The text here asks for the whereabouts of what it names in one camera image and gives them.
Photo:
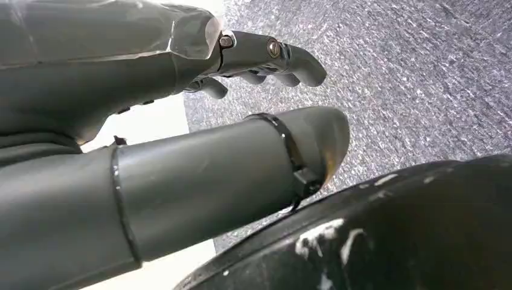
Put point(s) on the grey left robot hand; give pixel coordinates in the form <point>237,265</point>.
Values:
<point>168,188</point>

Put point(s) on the black robot foot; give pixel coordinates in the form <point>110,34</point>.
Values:
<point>400,232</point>

